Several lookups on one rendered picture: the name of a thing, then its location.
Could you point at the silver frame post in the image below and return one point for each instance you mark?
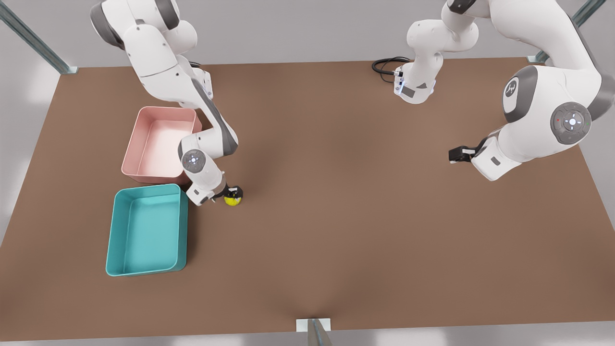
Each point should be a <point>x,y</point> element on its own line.
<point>33,38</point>
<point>571,24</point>
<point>314,331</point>

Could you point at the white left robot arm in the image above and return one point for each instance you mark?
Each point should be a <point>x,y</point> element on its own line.
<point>543,105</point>

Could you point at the teal plastic tray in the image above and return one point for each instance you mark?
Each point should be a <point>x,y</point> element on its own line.
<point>146,230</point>

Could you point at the yellow ball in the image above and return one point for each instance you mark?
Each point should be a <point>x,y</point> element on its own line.
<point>232,201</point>

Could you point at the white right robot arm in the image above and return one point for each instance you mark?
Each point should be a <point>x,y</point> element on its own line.
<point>158,62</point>

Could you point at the pink plastic tray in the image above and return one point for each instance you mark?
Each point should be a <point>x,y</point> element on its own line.
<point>158,144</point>

